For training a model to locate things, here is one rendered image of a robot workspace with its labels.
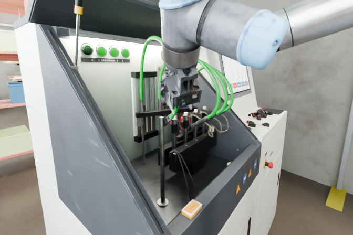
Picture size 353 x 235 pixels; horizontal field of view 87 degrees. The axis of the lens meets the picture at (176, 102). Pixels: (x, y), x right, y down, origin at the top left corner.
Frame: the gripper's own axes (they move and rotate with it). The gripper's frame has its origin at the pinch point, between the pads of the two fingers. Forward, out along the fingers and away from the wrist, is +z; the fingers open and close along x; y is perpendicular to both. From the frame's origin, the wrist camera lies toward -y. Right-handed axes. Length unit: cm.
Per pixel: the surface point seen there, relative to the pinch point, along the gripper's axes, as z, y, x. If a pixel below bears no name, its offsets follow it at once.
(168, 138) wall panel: 66, -17, 1
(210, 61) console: 26, -37, 33
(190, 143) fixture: 31.2, 3.0, 6.1
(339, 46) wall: 75, -60, 194
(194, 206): 7.6, 26.9, -4.3
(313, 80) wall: 108, -49, 178
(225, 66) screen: 37, -39, 46
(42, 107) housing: 14, -23, -46
